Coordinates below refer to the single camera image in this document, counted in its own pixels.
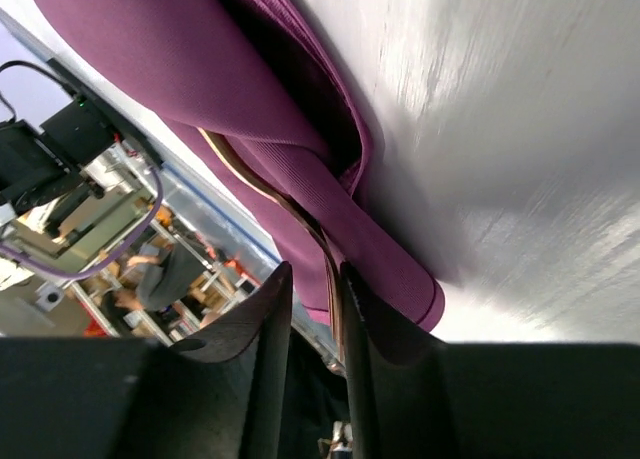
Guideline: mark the purple satin napkin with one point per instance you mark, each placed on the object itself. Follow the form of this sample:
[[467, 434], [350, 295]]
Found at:
[[253, 72]]

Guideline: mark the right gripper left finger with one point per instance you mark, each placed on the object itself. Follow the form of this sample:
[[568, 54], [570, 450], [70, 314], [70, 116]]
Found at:
[[216, 394]]

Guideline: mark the person in grey shirt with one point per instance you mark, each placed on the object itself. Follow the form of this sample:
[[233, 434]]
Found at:
[[163, 290]]

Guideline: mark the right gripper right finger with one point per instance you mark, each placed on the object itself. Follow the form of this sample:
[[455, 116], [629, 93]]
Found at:
[[412, 395]]

